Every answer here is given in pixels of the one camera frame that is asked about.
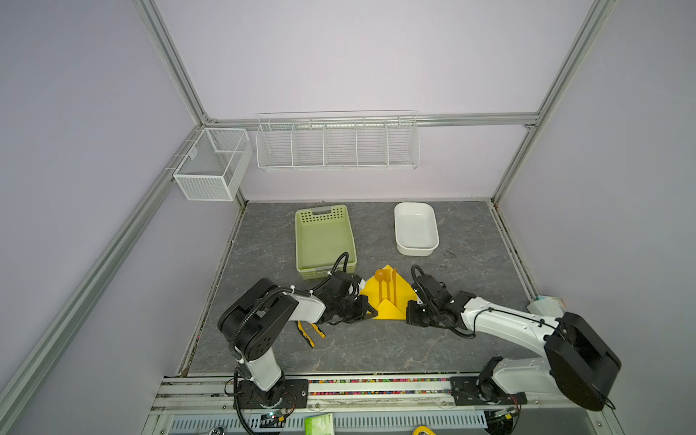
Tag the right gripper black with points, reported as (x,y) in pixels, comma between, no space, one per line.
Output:
(410,316)

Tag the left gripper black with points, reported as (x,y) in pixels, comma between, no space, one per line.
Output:
(362,304)

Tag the green perforated plastic basket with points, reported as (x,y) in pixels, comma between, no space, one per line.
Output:
(321,236)

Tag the orange wooden spoon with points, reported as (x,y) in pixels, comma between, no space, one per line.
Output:
(382,276)

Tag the orange wooden fork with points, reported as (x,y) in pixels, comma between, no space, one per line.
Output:
(393,286)

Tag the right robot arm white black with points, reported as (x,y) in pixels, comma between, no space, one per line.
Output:
(570,358)

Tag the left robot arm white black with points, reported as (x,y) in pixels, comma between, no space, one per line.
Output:
(252,325)

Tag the yellow black pliers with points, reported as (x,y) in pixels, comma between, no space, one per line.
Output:
(309,332)

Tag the white oval plastic tub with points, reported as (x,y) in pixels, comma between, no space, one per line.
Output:
(416,231)

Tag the yellow tape measure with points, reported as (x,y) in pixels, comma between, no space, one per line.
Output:
(423,430)

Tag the green white small box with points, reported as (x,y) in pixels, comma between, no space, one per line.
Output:
(320,425)

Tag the small white mesh basket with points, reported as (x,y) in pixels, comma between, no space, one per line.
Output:
(215,164)

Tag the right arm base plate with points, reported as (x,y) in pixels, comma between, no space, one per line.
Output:
(469,390)

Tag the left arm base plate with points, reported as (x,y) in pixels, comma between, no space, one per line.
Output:
(289,394)

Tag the long white wire shelf basket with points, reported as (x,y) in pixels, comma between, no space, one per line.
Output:
(352,140)

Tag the aluminium frame rail base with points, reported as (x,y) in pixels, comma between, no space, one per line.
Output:
(367,404)

